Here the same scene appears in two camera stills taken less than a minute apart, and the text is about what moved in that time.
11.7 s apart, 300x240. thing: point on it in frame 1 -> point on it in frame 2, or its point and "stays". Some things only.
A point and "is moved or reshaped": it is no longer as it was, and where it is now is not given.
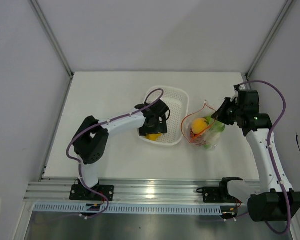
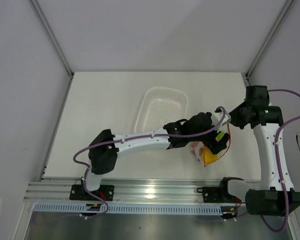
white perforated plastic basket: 177,99 stays
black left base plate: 80,193 stays
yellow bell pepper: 153,137 is moved or reshaped
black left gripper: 161,128 -> 214,146
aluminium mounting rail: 136,190 stays
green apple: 208,119 is moved or reshaped
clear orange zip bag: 202,129 is moved or reshaped
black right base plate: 219,194 stays
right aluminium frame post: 288,5 stays
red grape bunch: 197,139 is moved or reshaped
